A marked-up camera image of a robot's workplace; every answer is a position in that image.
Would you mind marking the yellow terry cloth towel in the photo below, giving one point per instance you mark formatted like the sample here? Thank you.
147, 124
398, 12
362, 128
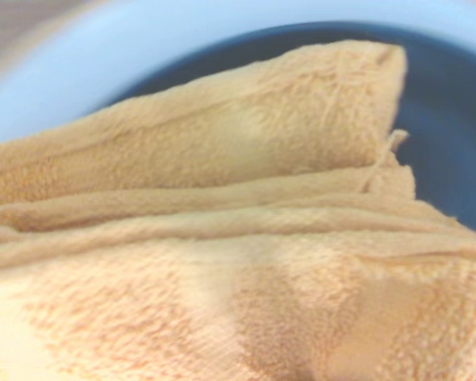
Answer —
222, 278

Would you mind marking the dark blue plate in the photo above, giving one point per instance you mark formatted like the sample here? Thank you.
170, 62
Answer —
452, 119

